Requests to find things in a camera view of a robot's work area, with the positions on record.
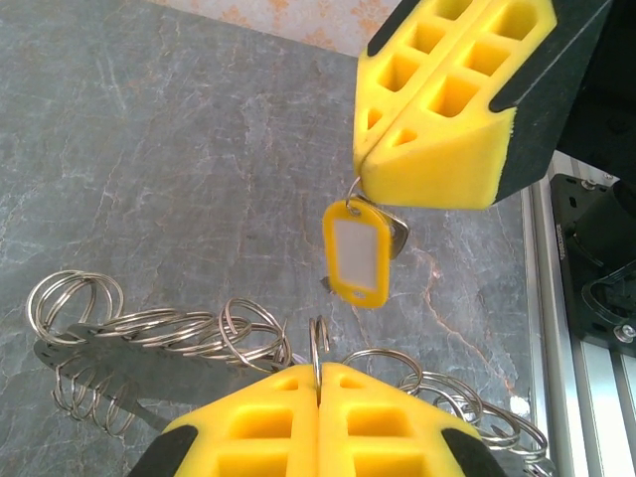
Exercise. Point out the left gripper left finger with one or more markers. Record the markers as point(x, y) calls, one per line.
point(258, 437)

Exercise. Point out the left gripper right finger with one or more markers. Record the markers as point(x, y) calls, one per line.
point(387, 437)

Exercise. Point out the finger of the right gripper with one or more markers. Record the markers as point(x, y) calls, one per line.
point(392, 99)
point(447, 164)

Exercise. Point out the yellow key tag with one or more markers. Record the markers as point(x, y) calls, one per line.
point(377, 288)

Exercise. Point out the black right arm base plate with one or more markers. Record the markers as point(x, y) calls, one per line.
point(566, 208)

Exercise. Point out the aluminium mounting rail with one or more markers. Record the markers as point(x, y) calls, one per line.
point(571, 397)

